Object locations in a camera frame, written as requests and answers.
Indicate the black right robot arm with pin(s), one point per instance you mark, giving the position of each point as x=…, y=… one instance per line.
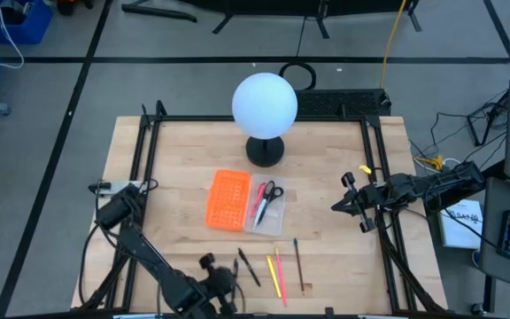
x=450, y=184

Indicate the black table frame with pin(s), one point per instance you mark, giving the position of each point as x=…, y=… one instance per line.
x=202, y=118

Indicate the yellow highlighter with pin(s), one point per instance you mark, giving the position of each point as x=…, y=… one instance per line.
x=274, y=277

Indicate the black scissors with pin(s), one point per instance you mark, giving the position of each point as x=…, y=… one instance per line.
x=264, y=207

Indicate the black perforated panel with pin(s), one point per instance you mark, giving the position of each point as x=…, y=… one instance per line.
x=339, y=103

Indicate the black floor bar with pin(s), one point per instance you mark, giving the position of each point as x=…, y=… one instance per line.
x=157, y=12

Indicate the white globe lamp black base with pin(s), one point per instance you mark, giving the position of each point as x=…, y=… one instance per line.
x=264, y=106

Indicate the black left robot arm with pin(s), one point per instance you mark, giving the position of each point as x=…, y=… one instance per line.
x=149, y=257

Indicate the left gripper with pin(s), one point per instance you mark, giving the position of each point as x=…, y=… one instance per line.
x=219, y=283

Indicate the black backdrop stand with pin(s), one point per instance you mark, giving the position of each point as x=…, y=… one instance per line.
x=281, y=5

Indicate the brown pencil blue cap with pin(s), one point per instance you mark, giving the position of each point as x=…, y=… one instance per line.
x=299, y=266

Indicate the white booklet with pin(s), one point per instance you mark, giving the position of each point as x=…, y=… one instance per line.
x=458, y=230

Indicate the yellow tape tag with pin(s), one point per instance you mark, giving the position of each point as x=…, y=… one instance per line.
x=365, y=169

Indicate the pink pencil green eraser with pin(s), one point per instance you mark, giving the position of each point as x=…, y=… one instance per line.
x=280, y=277

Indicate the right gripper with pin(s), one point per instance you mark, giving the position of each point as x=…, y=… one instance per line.
x=370, y=197

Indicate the clear box with orange lid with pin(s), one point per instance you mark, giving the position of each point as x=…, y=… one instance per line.
x=228, y=199

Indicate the yellow power plug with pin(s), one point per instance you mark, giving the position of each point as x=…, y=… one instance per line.
x=432, y=162

